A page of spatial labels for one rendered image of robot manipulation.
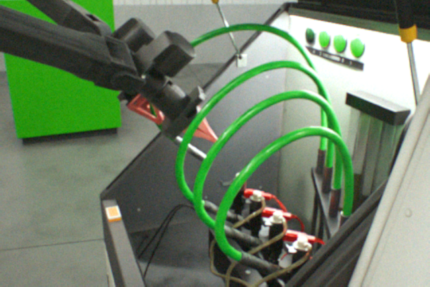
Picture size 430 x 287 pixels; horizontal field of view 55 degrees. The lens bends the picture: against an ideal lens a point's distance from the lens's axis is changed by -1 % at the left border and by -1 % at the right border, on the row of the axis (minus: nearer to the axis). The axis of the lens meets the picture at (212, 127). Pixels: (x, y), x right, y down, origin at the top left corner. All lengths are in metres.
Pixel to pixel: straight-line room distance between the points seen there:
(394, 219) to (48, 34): 0.53
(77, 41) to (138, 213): 0.66
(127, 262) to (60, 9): 0.56
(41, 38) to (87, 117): 3.50
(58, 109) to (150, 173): 2.97
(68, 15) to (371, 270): 0.75
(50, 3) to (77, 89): 3.07
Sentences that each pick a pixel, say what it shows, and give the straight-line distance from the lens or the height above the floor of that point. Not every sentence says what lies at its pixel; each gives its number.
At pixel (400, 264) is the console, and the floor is 1.21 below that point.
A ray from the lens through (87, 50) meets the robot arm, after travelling 0.67.
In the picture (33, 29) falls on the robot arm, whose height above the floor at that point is 1.45.
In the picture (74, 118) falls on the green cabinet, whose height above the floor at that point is 0.22.
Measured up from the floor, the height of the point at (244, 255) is 1.13.
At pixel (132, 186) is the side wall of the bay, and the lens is 1.17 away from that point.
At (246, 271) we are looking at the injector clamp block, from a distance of 0.86.
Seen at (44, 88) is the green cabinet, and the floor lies 0.53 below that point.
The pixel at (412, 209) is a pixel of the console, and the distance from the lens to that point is 0.55.
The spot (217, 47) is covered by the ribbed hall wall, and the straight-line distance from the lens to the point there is 7.42.
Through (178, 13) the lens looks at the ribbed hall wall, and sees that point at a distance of 7.21.
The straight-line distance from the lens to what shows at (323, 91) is 0.80.
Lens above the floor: 1.53
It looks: 21 degrees down
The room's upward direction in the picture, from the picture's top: 1 degrees clockwise
